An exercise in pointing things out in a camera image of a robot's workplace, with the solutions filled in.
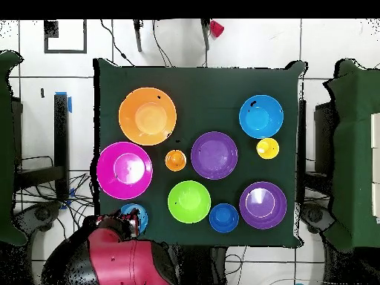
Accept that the light blue plastic bowl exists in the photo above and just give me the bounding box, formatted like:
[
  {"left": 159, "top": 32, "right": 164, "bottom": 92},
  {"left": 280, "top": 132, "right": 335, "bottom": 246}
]
[{"left": 238, "top": 94, "right": 285, "bottom": 140}]

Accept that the green cloth side table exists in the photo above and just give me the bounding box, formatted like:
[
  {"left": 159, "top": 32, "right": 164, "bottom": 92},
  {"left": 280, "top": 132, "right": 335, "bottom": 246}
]
[
  {"left": 0, "top": 49, "right": 28, "bottom": 247},
  {"left": 322, "top": 58, "right": 380, "bottom": 252}
]

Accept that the green plastic bowl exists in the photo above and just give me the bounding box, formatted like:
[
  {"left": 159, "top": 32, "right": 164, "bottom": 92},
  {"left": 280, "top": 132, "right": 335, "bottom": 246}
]
[{"left": 167, "top": 180, "right": 212, "bottom": 224}]

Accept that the small dark blue bowl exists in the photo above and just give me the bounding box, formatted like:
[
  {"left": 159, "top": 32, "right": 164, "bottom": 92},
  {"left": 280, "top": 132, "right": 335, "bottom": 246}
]
[{"left": 209, "top": 203, "right": 240, "bottom": 234}]

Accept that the orange plastic cup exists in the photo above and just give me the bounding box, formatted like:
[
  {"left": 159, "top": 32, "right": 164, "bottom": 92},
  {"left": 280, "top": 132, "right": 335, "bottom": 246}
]
[{"left": 164, "top": 149, "right": 188, "bottom": 172}]

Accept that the light blue plastic cup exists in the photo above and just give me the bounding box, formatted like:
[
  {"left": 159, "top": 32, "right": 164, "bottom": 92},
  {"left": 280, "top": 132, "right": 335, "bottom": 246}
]
[{"left": 119, "top": 203, "right": 149, "bottom": 235}]

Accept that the black square floor frame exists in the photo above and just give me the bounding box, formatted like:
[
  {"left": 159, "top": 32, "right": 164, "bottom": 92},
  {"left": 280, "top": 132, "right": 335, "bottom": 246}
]
[{"left": 43, "top": 19, "right": 88, "bottom": 55}]

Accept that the tangle of floor cables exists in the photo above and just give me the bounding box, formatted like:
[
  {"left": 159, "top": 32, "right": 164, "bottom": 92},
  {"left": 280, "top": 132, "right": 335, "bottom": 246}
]
[{"left": 14, "top": 155, "right": 96, "bottom": 238}]

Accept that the red plastic cup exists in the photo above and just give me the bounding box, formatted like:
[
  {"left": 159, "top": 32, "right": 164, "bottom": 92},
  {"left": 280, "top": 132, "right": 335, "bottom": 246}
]
[{"left": 209, "top": 19, "right": 226, "bottom": 39}]

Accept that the yellow plastic cup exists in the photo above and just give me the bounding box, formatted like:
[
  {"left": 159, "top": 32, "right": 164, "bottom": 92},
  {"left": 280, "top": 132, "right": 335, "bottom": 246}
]
[{"left": 255, "top": 137, "right": 281, "bottom": 160}]

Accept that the orange plastic bowl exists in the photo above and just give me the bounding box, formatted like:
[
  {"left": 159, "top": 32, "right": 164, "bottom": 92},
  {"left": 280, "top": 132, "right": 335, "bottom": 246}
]
[{"left": 118, "top": 86, "right": 178, "bottom": 147}]

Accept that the black floor cable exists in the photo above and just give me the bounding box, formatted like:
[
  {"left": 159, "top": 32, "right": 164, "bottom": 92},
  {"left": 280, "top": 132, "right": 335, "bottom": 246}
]
[{"left": 99, "top": 19, "right": 136, "bottom": 67}]

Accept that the pink plastic bowl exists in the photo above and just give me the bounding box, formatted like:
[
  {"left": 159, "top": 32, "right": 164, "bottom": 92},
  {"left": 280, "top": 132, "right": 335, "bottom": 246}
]
[{"left": 96, "top": 141, "right": 154, "bottom": 200}]

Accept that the black office chair base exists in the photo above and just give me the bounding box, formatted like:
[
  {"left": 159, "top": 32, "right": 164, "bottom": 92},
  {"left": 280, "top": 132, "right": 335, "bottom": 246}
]
[
  {"left": 13, "top": 200, "right": 62, "bottom": 237},
  {"left": 299, "top": 203, "right": 335, "bottom": 234}
]

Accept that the grey tripod leg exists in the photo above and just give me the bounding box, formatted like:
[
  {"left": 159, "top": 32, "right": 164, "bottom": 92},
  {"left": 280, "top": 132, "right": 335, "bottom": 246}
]
[
  {"left": 132, "top": 19, "right": 144, "bottom": 53},
  {"left": 200, "top": 19, "right": 211, "bottom": 51}
]

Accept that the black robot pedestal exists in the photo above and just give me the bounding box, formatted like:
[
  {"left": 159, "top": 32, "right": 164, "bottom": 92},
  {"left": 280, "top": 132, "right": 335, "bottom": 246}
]
[{"left": 174, "top": 245, "right": 228, "bottom": 285}]

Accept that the blue tape strip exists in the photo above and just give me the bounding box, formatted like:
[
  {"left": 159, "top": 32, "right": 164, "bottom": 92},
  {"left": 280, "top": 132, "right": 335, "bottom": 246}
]
[{"left": 55, "top": 91, "right": 73, "bottom": 114}]

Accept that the dark green table cloth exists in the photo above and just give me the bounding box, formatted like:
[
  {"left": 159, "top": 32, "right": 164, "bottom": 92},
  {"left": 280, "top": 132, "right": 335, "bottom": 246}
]
[{"left": 92, "top": 57, "right": 307, "bottom": 249}]

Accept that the black table frame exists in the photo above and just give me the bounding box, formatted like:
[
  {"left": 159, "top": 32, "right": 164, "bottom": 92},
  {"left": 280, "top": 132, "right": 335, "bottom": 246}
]
[{"left": 11, "top": 93, "right": 71, "bottom": 201}]

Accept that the purple plastic bowl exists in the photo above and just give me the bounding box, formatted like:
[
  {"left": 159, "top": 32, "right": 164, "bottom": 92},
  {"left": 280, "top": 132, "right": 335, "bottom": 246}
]
[
  {"left": 190, "top": 131, "right": 239, "bottom": 181},
  {"left": 238, "top": 181, "right": 288, "bottom": 230}
]

